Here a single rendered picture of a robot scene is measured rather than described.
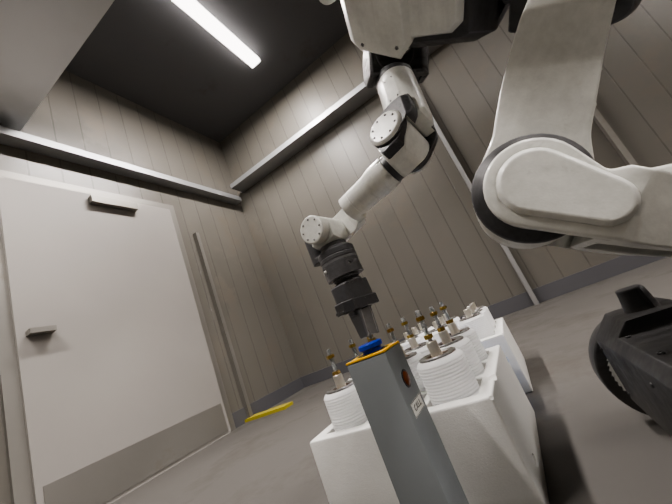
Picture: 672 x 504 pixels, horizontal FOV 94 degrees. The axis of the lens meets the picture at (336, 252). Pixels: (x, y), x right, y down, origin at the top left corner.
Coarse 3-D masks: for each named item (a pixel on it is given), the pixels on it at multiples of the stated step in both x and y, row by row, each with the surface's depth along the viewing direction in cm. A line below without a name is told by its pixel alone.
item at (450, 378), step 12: (456, 348) 62; (444, 360) 58; (456, 360) 58; (420, 372) 60; (432, 372) 58; (444, 372) 57; (456, 372) 57; (468, 372) 58; (432, 384) 58; (444, 384) 57; (456, 384) 56; (468, 384) 57; (432, 396) 59; (444, 396) 57; (456, 396) 56; (468, 396) 56
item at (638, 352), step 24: (624, 288) 55; (624, 312) 54; (648, 312) 49; (600, 336) 57; (624, 336) 50; (648, 336) 46; (624, 360) 46; (648, 360) 39; (624, 384) 55; (648, 384) 41; (648, 408) 48
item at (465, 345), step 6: (456, 342) 69; (462, 342) 69; (468, 342) 69; (462, 348) 68; (468, 348) 68; (468, 354) 68; (474, 354) 68; (468, 360) 67; (474, 360) 68; (474, 366) 67; (480, 366) 68; (474, 372) 66; (480, 372) 67
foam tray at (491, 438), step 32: (480, 384) 63; (512, 384) 72; (448, 416) 54; (480, 416) 51; (512, 416) 56; (320, 448) 65; (352, 448) 62; (448, 448) 53; (480, 448) 51; (512, 448) 49; (352, 480) 62; (384, 480) 58; (480, 480) 51; (512, 480) 49; (544, 480) 53
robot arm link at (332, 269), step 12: (324, 264) 71; (336, 264) 69; (348, 264) 69; (360, 264) 72; (336, 276) 69; (348, 276) 70; (360, 276) 71; (336, 288) 69; (348, 288) 68; (360, 288) 70; (336, 300) 69; (348, 300) 66; (360, 300) 68; (372, 300) 71; (336, 312) 68; (348, 312) 69
